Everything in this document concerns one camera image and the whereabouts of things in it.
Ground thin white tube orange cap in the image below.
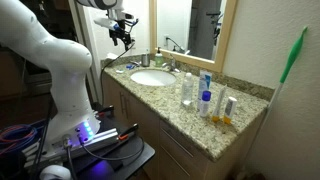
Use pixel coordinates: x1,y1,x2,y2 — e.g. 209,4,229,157
211,84,228,123

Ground aluminium mounting rail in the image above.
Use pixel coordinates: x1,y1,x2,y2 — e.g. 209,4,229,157
21,127,120,168

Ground metal door handle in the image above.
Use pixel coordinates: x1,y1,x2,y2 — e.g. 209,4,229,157
124,94,130,119

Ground clear plastic bottle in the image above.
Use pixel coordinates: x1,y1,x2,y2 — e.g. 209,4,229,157
181,72,195,107

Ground green soap dispenser bottle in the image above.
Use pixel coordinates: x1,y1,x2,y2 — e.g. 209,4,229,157
154,46,165,68

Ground metal drawer handle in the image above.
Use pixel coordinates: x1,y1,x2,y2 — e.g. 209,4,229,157
160,145,192,178
161,127,195,159

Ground small bottle blue cap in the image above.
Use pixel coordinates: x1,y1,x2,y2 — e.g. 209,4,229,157
199,90,212,118

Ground black orange clamp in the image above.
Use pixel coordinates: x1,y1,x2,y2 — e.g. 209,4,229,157
117,123,140,141
94,105,115,120

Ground chrome faucet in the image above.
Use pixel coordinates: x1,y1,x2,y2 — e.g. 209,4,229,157
161,55,181,74

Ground white wall outlet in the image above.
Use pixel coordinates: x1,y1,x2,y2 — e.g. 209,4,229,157
130,34,138,50

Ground white oval sink basin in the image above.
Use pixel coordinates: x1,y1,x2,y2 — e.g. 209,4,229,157
129,68,177,87

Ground green handled white mop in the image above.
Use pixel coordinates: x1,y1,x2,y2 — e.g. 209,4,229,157
233,25,309,180

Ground black base cable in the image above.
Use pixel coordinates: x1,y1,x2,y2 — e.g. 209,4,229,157
77,133,146,162

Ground white round object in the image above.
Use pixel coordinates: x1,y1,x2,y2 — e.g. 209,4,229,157
39,164,72,180

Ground wooden vanity cabinet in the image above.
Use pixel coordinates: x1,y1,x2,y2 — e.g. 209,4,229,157
101,72,268,180

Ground black power cable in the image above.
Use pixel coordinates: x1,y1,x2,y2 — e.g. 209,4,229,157
99,41,136,107

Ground wood framed wall mirror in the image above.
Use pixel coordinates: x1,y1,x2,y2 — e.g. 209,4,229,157
148,0,238,73

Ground white blue standing tube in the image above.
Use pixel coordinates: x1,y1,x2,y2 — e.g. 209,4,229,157
197,69,213,111

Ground grey metal cup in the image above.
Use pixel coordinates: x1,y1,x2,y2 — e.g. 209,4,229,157
141,52,151,68

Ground blue red cable coil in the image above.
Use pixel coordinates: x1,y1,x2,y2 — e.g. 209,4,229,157
0,120,48,156

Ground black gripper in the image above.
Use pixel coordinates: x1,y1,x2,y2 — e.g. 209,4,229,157
109,20,135,52

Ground short white tube orange cap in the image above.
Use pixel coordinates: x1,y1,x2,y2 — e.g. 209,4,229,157
223,96,238,125

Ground black cart top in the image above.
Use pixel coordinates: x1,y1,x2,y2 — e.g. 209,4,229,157
66,114,156,180

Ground blue toothbrush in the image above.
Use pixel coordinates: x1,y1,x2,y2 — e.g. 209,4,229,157
125,62,139,71

